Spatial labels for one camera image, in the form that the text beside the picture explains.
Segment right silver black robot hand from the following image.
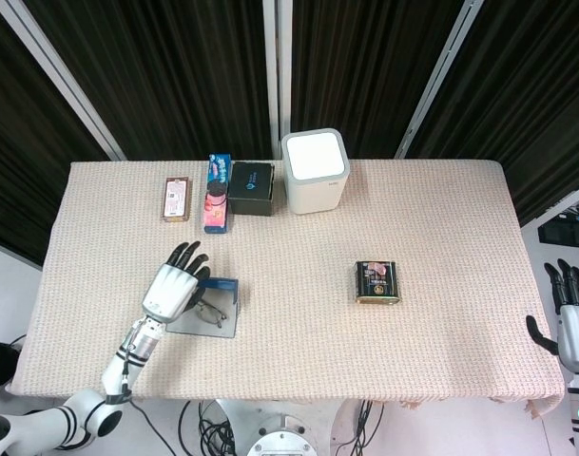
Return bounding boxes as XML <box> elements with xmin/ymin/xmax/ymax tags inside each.
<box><xmin>526</xmin><ymin>258</ymin><xmax>579</xmax><ymax>374</ymax></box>

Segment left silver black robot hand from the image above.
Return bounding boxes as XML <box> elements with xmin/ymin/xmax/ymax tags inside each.
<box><xmin>141</xmin><ymin>240</ymin><xmax>212</xmax><ymax>323</ymax></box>

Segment thin metal-frame eyeglasses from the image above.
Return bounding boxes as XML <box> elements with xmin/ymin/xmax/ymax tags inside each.
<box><xmin>193</xmin><ymin>299</ymin><xmax>229</xmax><ymax>329</ymax></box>

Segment blue glasses case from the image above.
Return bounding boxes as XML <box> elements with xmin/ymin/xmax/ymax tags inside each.
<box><xmin>165</xmin><ymin>277</ymin><xmax>241</xmax><ymax>339</ymax></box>

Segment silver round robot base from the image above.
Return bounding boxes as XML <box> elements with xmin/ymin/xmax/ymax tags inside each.
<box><xmin>246</xmin><ymin>413</ymin><xmax>318</xmax><ymax>456</ymax></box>

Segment brown small packet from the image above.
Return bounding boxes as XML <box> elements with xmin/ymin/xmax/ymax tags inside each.
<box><xmin>163</xmin><ymin>176</ymin><xmax>194</xmax><ymax>223</ymax></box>

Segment blue pink cookie box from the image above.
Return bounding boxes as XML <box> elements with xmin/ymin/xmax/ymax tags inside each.
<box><xmin>202</xmin><ymin>152</ymin><xmax>233</xmax><ymax>236</ymax></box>

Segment black cardboard box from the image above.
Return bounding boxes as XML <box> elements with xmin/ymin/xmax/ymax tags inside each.
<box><xmin>227</xmin><ymin>161</ymin><xmax>277</xmax><ymax>218</ymax></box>

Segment beige textured tablecloth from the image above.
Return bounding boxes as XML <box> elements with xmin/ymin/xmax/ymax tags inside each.
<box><xmin>6</xmin><ymin>159</ymin><xmax>567</xmax><ymax>422</ymax></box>

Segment black equipment rack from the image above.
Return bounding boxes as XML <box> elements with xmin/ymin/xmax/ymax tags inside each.
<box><xmin>537</xmin><ymin>208</ymin><xmax>579</xmax><ymax>248</ymax></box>

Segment white square trash bin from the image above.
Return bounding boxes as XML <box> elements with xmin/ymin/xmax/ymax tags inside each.
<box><xmin>280</xmin><ymin>127</ymin><xmax>351</xmax><ymax>216</ymax></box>

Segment black gold luncheon meat can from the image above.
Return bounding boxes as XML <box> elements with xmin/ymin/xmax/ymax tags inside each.
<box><xmin>355</xmin><ymin>259</ymin><xmax>403</xmax><ymax>305</ymax></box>

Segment black pleated curtain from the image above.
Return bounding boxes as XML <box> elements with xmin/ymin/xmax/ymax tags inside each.
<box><xmin>0</xmin><ymin>0</ymin><xmax>579</xmax><ymax>267</ymax></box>

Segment black cable bundle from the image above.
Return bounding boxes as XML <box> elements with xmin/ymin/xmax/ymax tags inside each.
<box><xmin>334</xmin><ymin>400</ymin><xmax>385</xmax><ymax>456</ymax></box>
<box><xmin>178</xmin><ymin>400</ymin><xmax>238</xmax><ymax>456</ymax></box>

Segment grey aluminium frame post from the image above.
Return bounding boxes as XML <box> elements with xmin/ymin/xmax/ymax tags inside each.
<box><xmin>0</xmin><ymin>0</ymin><xmax>126</xmax><ymax>161</ymax></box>
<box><xmin>262</xmin><ymin>0</ymin><xmax>294</xmax><ymax>161</ymax></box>
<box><xmin>396</xmin><ymin>0</ymin><xmax>485</xmax><ymax>161</ymax></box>

